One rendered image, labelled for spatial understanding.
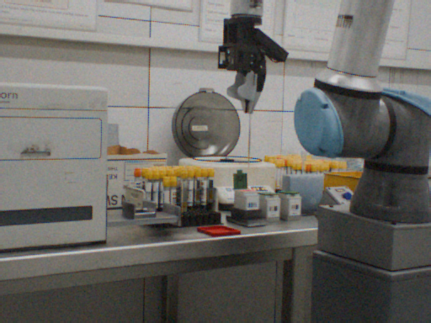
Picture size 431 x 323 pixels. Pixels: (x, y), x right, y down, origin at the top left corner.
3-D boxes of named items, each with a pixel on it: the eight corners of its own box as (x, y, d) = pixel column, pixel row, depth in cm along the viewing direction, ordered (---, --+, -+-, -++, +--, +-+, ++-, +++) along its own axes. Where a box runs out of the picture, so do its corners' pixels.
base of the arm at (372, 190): (450, 223, 119) (457, 169, 118) (380, 223, 113) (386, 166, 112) (398, 207, 133) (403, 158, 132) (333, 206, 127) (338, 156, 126)
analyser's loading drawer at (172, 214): (87, 233, 125) (87, 206, 125) (74, 227, 131) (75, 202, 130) (180, 225, 136) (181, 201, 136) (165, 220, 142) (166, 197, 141)
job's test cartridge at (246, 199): (244, 219, 150) (246, 192, 149) (232, 216, 154) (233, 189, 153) (258, 218, 152) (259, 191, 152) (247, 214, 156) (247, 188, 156)
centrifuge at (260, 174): (210, 211, 168) (211, 164, 167) (170, 196, 195) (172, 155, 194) (291, 209, 177) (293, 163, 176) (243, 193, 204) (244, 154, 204)
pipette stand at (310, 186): (291, 216, 165) (293, 177, 164) (277, 212, 171) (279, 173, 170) (325, 214, 169) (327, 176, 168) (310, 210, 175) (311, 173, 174)
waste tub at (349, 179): (360, 216, 168) (362, 177, 167) (321, 209, 178) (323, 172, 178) (393, 213, 176) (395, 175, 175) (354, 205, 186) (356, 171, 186)
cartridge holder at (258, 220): (247, 227, 148) (248, 211, 148) (225, 220, 155) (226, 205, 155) (267, 225, 151) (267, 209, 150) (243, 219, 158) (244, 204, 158)
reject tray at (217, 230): (213, 236, 136) (214, 233, 136) (196, 230, 142) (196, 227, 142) (240, 234, 140) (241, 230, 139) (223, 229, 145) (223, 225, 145)
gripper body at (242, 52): (216, 71, 149) (218, 18, 148) (247, 73, 154) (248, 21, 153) (236, 71, 143) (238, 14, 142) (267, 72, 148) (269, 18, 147)
